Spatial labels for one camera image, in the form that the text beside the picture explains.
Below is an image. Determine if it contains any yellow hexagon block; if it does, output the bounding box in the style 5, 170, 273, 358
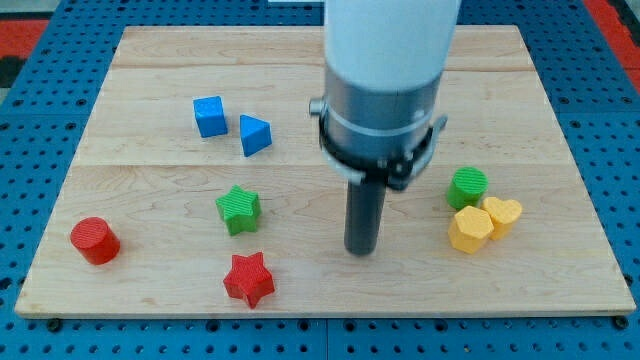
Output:
448, 206, 494, 254

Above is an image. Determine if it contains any green star block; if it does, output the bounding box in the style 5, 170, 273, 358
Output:
215, 185, 261, 236

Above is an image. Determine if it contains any light wooden board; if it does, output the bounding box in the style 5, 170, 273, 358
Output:
15, 25, 636, 319

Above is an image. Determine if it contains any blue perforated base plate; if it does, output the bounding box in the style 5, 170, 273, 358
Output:
1, 0, 639, 359

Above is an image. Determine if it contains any green cylinder block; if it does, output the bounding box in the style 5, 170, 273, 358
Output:
446, 167, 489, 210

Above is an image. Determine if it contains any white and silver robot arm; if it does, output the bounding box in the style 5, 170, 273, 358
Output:
309, 0, 461, 191

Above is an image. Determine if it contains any red star block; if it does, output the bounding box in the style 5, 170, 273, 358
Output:
223, 252, 275, 309

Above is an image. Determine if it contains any blue cube block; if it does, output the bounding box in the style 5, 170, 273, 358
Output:
193, 96, 228, 138

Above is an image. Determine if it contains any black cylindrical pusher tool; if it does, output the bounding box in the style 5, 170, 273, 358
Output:
344, 179, 386, 256

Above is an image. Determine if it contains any blue triangular prism block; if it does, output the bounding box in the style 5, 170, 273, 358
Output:
240, 115, 272, 157

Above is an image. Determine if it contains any yellow heart block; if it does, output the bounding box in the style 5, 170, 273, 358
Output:
481, 197, 523, 240

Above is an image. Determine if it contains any red cylinder block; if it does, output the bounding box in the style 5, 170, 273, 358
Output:
70, 217, 121, 265

